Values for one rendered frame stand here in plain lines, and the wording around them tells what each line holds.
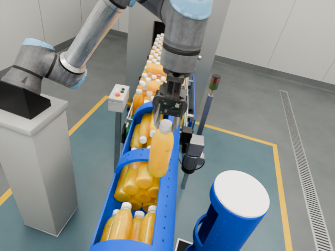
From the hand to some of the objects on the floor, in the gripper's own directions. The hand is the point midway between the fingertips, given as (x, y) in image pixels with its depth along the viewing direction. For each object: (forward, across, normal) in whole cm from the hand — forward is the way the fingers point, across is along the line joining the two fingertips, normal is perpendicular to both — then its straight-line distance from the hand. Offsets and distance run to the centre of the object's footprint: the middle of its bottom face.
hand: (165, 125), depth 72 cm
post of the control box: (+152, -34, +82) cm, 176 cm away
